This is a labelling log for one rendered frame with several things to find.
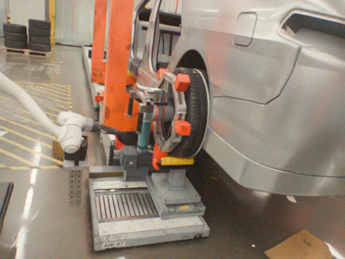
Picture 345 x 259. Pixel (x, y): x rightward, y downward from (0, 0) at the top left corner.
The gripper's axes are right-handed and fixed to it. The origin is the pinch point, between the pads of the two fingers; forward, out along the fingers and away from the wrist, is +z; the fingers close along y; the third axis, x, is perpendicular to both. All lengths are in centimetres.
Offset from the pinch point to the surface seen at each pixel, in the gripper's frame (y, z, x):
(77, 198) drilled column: 22, -6, 69
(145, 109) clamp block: -13.9, 4.1, -24.0
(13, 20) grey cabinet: 1108, -157, 27
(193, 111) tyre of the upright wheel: -27, 29, -35
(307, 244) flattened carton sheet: -66, 153, 30
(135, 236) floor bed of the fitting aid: -33, 24, 58
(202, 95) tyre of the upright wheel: -23, 34, -46
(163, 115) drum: -2.8, 23.9, -21.2
